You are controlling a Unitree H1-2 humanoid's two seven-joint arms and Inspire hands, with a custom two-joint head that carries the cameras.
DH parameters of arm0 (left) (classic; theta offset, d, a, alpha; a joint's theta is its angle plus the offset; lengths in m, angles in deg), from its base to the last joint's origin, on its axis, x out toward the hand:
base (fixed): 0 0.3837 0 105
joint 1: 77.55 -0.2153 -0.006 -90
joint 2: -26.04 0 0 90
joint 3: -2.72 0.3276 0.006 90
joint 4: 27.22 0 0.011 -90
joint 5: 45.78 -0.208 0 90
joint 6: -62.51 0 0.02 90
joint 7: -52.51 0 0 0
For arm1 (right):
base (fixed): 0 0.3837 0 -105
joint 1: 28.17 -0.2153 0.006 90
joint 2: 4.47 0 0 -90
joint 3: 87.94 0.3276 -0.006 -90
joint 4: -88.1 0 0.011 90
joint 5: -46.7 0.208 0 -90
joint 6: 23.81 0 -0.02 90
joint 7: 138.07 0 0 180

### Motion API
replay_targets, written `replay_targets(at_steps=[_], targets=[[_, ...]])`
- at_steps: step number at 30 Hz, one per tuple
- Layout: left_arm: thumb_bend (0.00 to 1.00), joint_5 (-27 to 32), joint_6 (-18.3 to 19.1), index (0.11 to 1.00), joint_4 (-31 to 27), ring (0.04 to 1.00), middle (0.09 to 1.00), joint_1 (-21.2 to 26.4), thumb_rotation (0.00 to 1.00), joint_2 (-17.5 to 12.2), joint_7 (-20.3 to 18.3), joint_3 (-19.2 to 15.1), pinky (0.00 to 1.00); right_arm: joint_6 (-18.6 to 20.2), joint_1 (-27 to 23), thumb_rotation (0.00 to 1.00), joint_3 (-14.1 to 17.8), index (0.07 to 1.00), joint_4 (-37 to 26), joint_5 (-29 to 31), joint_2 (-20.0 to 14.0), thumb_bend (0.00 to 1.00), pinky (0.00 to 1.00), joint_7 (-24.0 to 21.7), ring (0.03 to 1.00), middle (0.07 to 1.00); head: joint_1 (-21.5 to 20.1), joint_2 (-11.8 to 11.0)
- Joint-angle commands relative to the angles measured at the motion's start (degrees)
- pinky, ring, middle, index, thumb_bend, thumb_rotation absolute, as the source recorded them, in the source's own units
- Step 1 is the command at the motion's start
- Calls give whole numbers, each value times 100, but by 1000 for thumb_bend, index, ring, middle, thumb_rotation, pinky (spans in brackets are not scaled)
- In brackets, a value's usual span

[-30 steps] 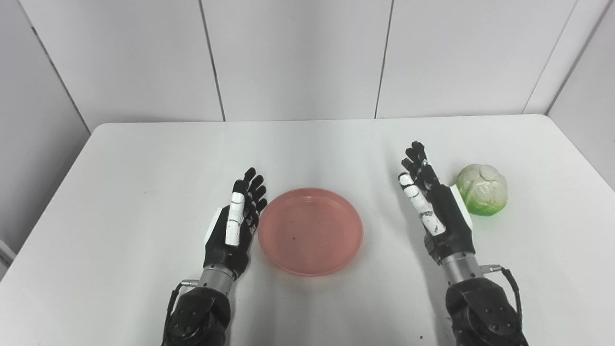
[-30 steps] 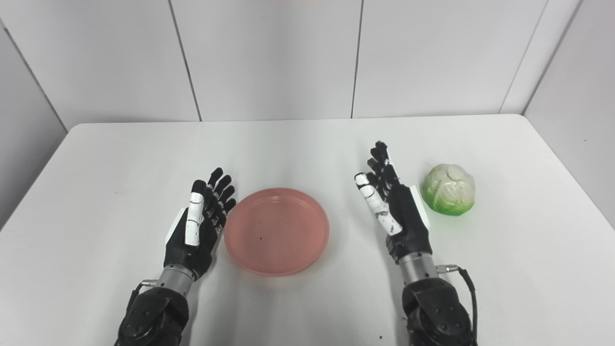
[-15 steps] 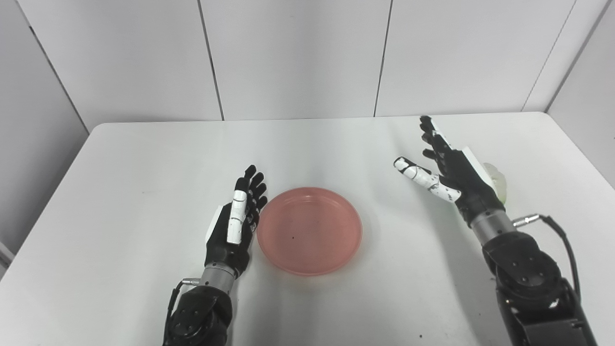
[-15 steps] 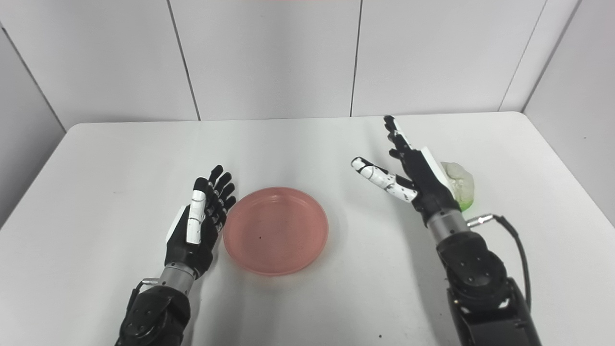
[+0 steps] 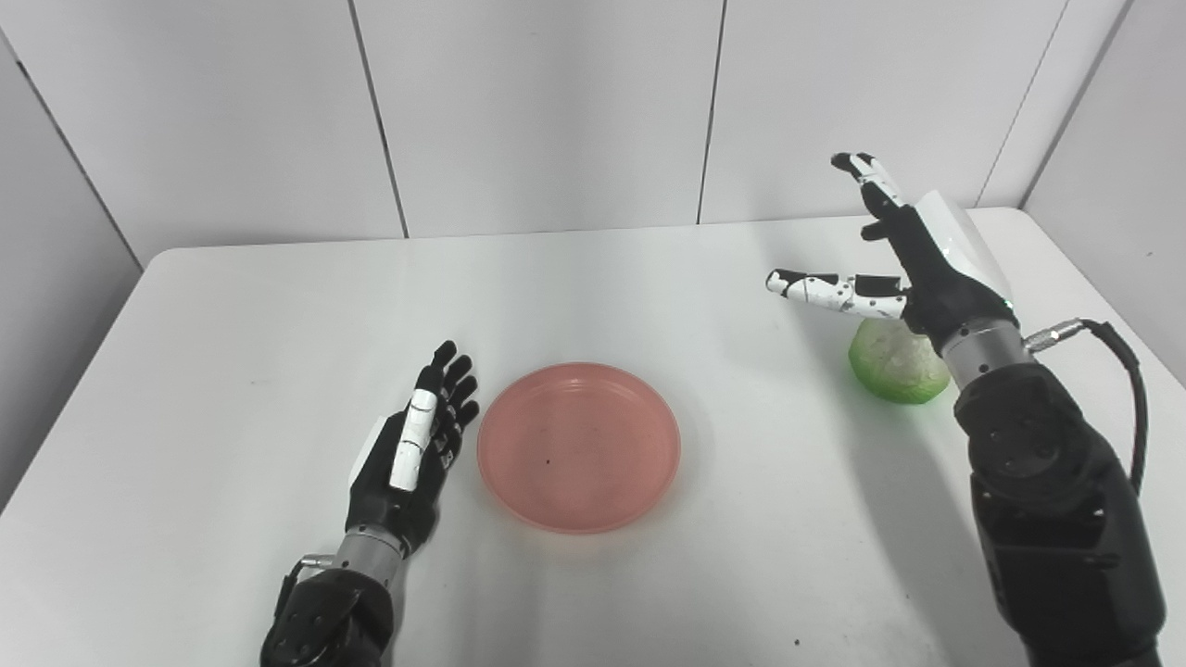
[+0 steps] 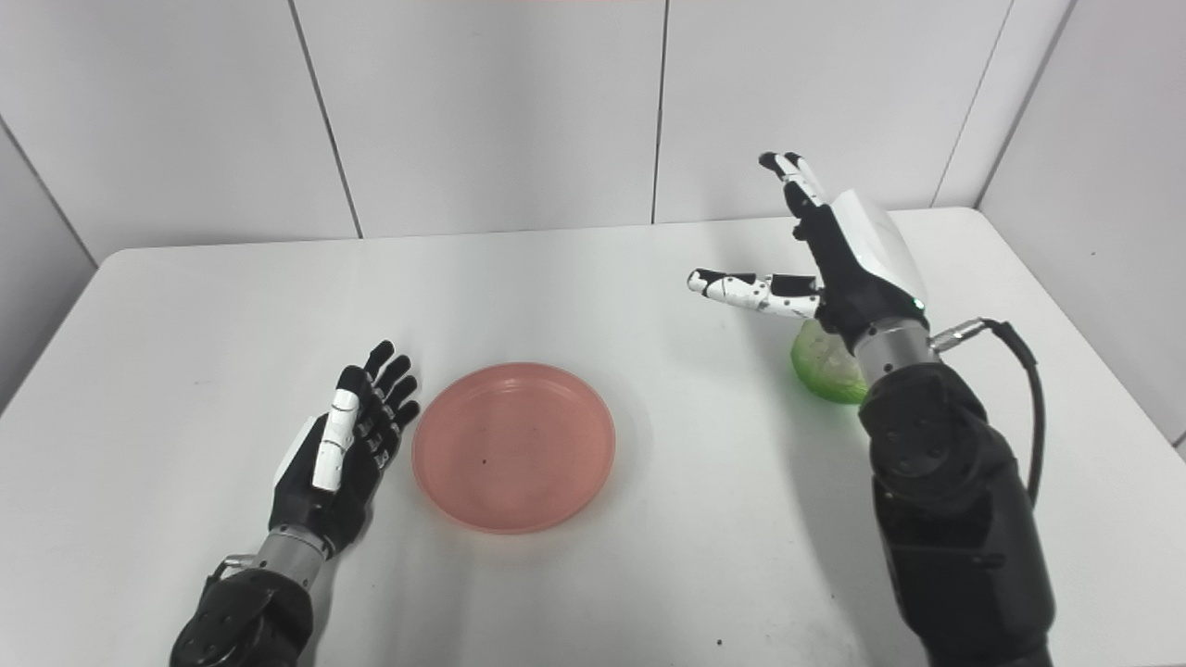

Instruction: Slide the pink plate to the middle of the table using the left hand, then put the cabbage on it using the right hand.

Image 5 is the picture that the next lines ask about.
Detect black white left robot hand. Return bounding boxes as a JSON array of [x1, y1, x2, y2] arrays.
[[346, 340, 481, 557]]

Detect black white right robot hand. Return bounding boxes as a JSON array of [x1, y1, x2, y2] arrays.
[[765, 151, 1020, 348]]

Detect green white cabbage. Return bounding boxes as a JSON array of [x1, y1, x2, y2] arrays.
[[849, 318, 952, 405]]

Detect pink plate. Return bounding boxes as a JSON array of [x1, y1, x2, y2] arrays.
[[476, 362, 682, 535]]

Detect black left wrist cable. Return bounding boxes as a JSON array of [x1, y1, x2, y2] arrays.
[[272, 553, 335, 633]]

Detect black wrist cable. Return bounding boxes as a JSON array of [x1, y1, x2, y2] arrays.
[[1023, 317, 1151, 497], [272, 553, 335, 633]]

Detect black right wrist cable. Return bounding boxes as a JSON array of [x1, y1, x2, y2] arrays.
[[1023, 317, 1151, 497]]

